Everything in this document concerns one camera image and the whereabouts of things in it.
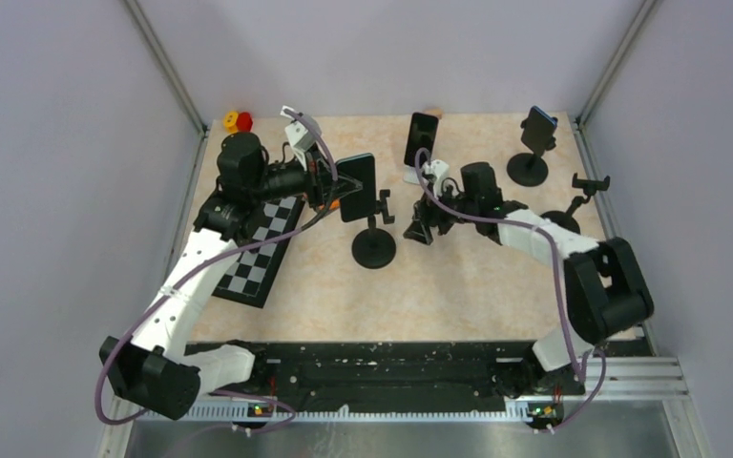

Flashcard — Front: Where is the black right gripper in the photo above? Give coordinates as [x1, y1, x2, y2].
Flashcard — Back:
[405, 177, 479, 245]

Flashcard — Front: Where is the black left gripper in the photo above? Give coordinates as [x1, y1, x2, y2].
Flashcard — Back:
[249, 141, 362, 210]

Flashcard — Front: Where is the dark green-edged smartphone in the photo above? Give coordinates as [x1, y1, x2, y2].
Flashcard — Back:
[336, 153, 377, 222]

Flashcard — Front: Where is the black clamp stand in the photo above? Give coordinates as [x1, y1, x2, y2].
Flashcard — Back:
[351, 189, 397, 269]
[506, 105, 560, 188]
[540, 173, 611, 234]

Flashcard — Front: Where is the silver metal phone stand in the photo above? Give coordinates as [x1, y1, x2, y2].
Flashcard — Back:
[403, 166, 420, 186]

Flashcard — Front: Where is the purple smartphone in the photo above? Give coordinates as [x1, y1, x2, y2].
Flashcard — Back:
[403, 112, 439, 167]

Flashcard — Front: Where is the black clamp stand back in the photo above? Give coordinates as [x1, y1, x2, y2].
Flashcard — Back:
[506, 105, 560, 188]

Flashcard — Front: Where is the blue smartphone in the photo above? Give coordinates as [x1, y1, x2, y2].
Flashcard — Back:
[521, 106, 558, 155]

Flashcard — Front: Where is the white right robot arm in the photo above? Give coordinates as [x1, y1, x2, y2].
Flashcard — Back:
[404, 157, 655, 393]

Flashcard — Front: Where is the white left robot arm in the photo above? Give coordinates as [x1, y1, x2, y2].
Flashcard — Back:
[94, 130, 344, 426]

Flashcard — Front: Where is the small wooden block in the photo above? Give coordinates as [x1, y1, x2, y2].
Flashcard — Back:
[425, 108, 444, 119]

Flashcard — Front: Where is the yellow toy block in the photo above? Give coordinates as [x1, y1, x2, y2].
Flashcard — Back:
[222, 111, 240, 134]

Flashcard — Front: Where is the black and silver chessboard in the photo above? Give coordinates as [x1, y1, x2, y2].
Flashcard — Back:
[213, 197, 304, 308]

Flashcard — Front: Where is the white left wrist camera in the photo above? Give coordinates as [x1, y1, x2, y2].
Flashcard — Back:
[280, 105, 322, 171]

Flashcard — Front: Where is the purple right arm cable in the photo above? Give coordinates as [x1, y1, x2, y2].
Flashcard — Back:
[413, 148, 608, 434]

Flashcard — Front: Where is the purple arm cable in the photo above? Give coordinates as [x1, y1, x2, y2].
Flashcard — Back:
[413, 148, 608, 434]
[93, 108, 343, 437]

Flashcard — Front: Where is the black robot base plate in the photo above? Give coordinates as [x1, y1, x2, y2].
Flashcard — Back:
[221, 341, 586, 413]

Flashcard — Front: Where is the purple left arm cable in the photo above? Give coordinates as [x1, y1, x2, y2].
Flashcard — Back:
[93, 108, 343, 437]

